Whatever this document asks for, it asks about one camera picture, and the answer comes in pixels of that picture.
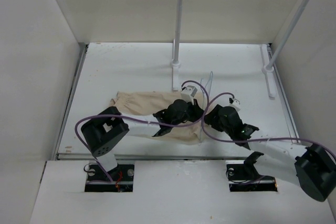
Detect white right rack pole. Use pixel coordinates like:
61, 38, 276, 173
260, 0, 310, 99

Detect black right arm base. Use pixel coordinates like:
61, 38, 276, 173
225, 152, 278, 193

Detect aluminium left frame rail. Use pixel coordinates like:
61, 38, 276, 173
50, 42, 89, 161

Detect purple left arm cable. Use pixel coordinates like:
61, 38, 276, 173
75, 80, 211, 184

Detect white rack pole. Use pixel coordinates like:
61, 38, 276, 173
171, 0, 183, 91
260, 0, 310, 99

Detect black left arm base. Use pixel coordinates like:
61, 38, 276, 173
83, 163, 135, 193

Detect aluminium right frame rail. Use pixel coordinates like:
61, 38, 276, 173
260, 44, 299, 138

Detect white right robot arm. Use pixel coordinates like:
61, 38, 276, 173
202, 105, 335, 202

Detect beige trousers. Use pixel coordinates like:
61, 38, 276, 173
109, 91, 203, 145

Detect aluminium front frame rail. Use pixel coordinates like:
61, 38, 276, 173
56, 154, 246, 161

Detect white centre rack pole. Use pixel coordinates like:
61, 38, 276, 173
171, 0, 183, 91

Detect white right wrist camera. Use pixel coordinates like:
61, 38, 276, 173
229, 98, 241, 112

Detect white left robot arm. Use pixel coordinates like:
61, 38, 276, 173
81, 99, 204, 182

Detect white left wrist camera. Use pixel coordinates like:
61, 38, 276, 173
181, 86, 197, 104

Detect aluminium frame rail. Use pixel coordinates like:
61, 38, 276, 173
56, 154, 246, 161
260, 44, 299, 138
50, 42, 89, 161

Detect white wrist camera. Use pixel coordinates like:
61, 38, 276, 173
229, 98, 241, 112
181, 86, 197, 104

